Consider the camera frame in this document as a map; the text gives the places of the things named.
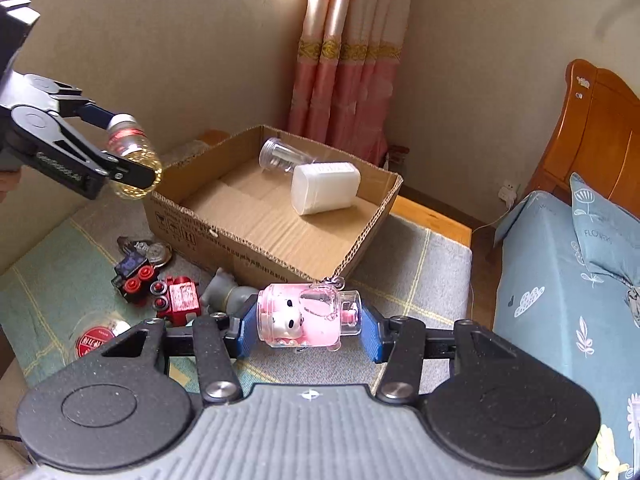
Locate grey elephant toy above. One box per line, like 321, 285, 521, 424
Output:
200, 268, 258, 315

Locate small bottle yellow liquid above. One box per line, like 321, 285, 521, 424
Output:
106, 114, 163, 200

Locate pink clear bottle keychain toy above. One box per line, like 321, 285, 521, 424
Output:
256, 282, 362, 350

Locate black toy train car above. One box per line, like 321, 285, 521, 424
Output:
111, 252, 157, 306

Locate clear round container red lid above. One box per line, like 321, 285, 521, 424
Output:
65, 311, 130, 364

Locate white medical cotton swab box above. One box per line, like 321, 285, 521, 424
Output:
291, 162, 361, 216

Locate clear plastic cup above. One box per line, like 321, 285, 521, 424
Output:
258, 136, 316, 174

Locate person's right hand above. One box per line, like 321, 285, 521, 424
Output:
0, 170, 22, 203

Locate red toy train car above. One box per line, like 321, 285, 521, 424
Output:
150, 276, 202, 327

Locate correction tape dispenser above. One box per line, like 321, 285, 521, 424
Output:
117, 236, 174, 268

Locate checked grey green blanket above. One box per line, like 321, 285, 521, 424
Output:
1, 194, 472, 392

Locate brown cardboard box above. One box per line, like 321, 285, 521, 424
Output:
143, 126, 402, 288

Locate blue bed sheet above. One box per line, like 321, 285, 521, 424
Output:
494, 192, 639, 479

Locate blue floral pillow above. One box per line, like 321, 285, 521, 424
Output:
570, 172, 640, 287

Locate pink curtain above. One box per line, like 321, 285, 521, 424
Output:
288, 0, 411, 165

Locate wooden headboard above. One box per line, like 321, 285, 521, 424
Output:
525, 58, 640, 216

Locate white wall socket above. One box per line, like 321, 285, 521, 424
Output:
498, 181, 518, 209

